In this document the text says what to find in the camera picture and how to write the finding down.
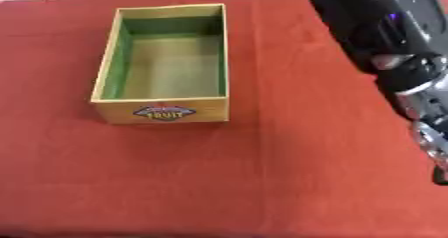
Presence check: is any tan box with green inside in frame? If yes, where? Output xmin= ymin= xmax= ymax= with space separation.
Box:
xmin=89 ymin=3 xmax=231 ymax=126

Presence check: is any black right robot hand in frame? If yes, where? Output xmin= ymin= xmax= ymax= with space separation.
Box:
xmin=430 ymin=164 xmax=448 ymax=186

